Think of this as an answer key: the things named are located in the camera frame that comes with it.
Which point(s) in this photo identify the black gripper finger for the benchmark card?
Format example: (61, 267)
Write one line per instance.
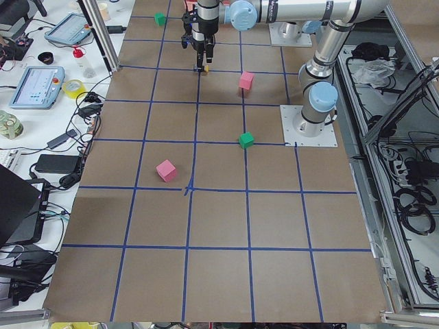
(209, 47)
(200, 57)

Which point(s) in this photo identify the teach pendant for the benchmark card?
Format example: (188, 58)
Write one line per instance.
(70, 31)
(38, 88)

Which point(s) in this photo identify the green cube front left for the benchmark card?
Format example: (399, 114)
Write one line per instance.
(246, 140)

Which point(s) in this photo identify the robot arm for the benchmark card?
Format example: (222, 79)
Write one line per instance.
(202, 23)

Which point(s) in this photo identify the black bowl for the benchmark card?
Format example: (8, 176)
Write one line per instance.
(46, 57)

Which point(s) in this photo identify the aluminium frame post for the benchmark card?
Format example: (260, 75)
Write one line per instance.
(90, 10)

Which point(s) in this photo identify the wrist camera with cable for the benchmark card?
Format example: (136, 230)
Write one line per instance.
(187, 37)

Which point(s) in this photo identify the green cube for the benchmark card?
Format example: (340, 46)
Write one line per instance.
(246, 140)
(160, 19)

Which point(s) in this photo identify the teach pendant near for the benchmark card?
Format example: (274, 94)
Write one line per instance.
(38, 88)

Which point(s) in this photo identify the black power adapter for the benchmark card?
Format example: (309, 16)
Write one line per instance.
(61, 139)

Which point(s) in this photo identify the crumpled white cloth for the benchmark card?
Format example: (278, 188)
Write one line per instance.
(376, 73)

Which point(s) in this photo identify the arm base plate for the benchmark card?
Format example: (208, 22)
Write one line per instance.
(301, 133)
(284, 34)

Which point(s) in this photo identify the green cube far right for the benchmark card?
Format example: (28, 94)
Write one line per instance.
(160, 19)

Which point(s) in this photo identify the pink plastic bin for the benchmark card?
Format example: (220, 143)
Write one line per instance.
(190, 4)

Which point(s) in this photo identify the pink cube front centre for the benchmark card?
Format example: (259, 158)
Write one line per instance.
(166, 170)

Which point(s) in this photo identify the green tape roll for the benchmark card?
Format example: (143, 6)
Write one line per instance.
(11, 127)

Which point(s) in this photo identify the teach pendant far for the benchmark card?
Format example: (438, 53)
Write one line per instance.
(70, 31)

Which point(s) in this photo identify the black power brick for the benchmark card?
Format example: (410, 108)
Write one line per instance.
(59, 164)

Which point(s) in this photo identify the black laptop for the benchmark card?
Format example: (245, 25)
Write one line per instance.
(22, 205)

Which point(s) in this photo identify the red cap squeeze bottle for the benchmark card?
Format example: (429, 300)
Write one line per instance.
(83, 63)

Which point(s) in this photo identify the yellow tape roll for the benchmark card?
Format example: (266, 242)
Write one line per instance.
(74, 89)

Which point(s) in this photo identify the pink cube near arm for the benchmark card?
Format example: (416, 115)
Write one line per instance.
(246, 80)

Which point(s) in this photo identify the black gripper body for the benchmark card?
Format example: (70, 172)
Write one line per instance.
(203, 45)

